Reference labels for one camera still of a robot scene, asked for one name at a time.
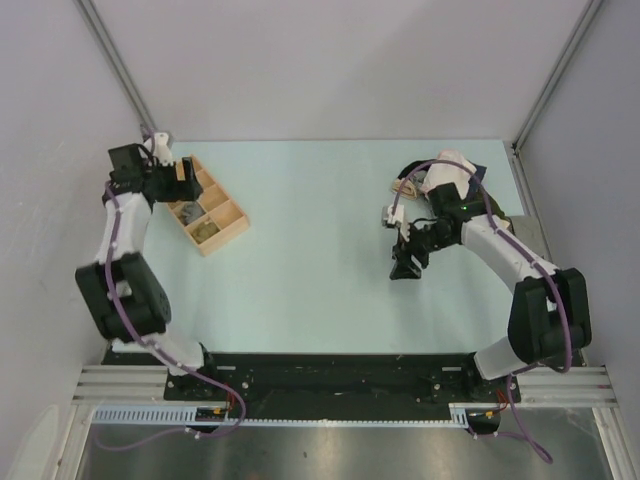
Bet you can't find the black garment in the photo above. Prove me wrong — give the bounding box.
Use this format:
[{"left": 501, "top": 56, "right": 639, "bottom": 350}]
[{"left": 397, "top": 159, "right": 433, "bottom": 180}]

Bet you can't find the grey garment at table edge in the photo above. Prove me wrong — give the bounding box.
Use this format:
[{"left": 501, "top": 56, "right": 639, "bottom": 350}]
[{"left": 510, "top": 215, "right": 541, "bottom": 250}]

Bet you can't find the white slotted cable duct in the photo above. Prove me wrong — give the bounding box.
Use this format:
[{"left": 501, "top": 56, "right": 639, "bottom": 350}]
[{"left": 93, "top": 405, "right": 498, "bottom": 428}]

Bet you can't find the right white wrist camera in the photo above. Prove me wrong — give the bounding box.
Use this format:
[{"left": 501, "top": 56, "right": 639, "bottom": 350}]
[{"left": 381, "top": 204, "right": 410, "bottom": 241}]

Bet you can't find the navy blue garment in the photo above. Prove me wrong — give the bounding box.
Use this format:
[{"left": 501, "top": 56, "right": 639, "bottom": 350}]
[{"left": 469, "top": 163, "right": 488, "bottom": 186}]

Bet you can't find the olive rolled garment in tray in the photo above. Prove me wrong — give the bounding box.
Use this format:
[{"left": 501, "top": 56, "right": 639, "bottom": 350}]
[{"left": 191, "top": 220, "right": 219, "bottom": 244}]

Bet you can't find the dark olive garment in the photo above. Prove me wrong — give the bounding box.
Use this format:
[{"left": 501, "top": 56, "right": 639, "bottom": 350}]
[{"left": 478, "top": 192, "right": 510, "bottom": 222}]

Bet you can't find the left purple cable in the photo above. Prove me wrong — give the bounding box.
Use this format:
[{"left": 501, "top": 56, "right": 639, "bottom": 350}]
[{"left": 92, "top": 127, "right": 247, "bottom": 451}]

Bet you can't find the beige rolled garment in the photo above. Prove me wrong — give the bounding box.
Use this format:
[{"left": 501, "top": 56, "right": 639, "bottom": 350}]
[{"left": 391, "top": 178, "right": 419, "bottom": 200}]

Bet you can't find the wooden compartment tray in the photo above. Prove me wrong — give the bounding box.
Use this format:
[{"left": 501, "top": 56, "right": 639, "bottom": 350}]
[{"left": 167, "top": 155, "right": 250, "bottom": 257}]

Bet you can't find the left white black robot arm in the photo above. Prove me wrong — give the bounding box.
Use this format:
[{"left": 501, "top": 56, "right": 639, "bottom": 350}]
[{"left": 75, "top": 132, "right": 221, "bottom": 400}]

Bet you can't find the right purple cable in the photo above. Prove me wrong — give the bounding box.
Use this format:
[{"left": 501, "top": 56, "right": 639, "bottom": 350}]
[{"left": 391, "top": 159, "right": 576, "bottom": 466}]

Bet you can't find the pink white garment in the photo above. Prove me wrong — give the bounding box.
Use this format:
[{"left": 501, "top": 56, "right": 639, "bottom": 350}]
[{"left": 420, "top": 149, "right": 477, "bottom": 199}]

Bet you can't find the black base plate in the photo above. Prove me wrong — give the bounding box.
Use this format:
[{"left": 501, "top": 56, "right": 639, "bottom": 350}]
[{"left": 101, "top": 349, "right": 586, "bottom": 405}]

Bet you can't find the grey underwear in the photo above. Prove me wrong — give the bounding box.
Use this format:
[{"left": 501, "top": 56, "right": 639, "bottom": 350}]
[{"left": 178, "top": 202, "right": 205, "bottom": 226}]

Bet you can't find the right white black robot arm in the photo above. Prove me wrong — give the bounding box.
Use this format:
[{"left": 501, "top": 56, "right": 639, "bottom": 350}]
[{"left": 382, "top": 183, "right": 592, "bottom": 401}]

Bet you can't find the purple cable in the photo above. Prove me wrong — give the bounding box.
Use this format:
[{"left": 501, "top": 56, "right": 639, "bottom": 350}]
[
  {"left": 92, "top": 127, "right": 247, "bottom": 451},
  {"left": 391, "top": 159, "right": 576, "bottom": 466}
]

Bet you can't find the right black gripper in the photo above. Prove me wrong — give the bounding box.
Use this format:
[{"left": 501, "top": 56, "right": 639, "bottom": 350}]
[{"left": 391, "top": 220, "right": 457, "bottom": 280}]

